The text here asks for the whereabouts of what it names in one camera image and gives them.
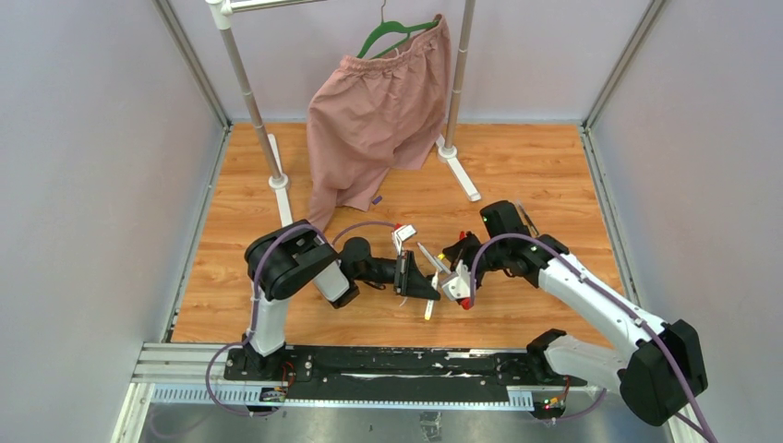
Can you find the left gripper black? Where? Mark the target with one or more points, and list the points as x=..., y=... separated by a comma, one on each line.
x=411, y=283

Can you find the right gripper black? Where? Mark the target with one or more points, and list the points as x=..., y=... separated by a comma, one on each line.
x=462, y=250

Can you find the white marker yellow tip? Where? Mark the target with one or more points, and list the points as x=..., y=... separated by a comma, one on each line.
x=434, y=283

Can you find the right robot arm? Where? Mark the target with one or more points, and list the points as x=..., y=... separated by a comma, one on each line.
x=657, y=367

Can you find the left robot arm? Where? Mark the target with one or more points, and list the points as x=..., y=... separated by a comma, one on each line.
x=281, y=263

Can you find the white marker grey tip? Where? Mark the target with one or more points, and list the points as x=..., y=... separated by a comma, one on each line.
x=436, y=263

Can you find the pink shorts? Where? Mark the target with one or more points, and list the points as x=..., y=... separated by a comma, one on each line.
x=375, y=115

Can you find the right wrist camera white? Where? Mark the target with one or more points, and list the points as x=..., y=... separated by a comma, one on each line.
x=456, y=285

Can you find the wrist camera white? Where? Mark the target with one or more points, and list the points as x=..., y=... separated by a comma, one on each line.
x=403, y=232
x=456, y=285

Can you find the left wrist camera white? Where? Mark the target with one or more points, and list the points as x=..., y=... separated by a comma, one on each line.
x=403, y=232

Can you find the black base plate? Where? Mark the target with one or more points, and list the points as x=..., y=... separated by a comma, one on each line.
x=401, y=375

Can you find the aluminium frame rail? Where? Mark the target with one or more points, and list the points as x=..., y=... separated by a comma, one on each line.
x=193, y=374

